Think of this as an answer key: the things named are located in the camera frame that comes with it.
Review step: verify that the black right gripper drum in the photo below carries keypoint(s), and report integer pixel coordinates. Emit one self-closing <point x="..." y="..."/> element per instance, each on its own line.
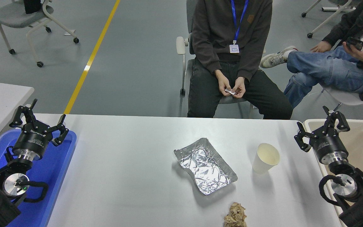
<point x="328" y="144"/>

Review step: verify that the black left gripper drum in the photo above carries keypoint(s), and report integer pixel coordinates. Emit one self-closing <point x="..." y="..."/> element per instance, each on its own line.
<point x="32" y="138"/>

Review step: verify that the white paper cup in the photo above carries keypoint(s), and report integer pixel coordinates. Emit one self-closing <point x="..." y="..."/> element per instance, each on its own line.
<point x="263" y="160"/>

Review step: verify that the black phone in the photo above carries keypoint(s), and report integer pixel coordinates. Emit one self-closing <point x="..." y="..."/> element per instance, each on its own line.
<point x="354" y="43"/>

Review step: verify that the small white paper slip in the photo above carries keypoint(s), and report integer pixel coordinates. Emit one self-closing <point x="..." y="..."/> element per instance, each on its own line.
<point x="229" y="91"/>

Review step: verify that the silver foil tray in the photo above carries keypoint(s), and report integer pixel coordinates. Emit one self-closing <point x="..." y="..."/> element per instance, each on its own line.
<point x="205" y="167"/>

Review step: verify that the person's right hand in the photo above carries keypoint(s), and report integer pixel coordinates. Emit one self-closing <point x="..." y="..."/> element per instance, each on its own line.
<point x="321" y="47"/>
<point x="224" y="83"/>

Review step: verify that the white seat chair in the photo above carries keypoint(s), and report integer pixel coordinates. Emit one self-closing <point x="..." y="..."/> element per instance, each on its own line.
<point x="348" y="97"/>

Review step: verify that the blue plastic tray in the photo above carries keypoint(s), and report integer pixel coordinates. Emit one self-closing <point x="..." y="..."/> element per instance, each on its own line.
<point x="52" y="170"/>

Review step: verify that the person with crossed legs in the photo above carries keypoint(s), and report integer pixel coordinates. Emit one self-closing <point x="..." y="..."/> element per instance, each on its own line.
<point x="320" y="69"/>

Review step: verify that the crumpled tan paper ball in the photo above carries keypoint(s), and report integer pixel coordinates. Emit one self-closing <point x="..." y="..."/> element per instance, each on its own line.
<point x="235" y="216"/>

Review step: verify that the grey wheeled chair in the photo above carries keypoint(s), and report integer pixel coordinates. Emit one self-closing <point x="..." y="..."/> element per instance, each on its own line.
<point x="14" y="14"/>

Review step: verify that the black item on chair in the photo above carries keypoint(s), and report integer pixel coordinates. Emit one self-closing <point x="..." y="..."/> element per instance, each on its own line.
<point x="31" y="6"/>

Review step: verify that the white chair legs with wheels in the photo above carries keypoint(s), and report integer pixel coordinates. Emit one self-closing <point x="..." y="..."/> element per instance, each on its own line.
<point x="334" y="9"/>

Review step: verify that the grey chair with white armrest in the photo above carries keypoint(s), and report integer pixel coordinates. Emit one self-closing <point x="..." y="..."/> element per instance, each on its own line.
<point x="180" y="45"/>

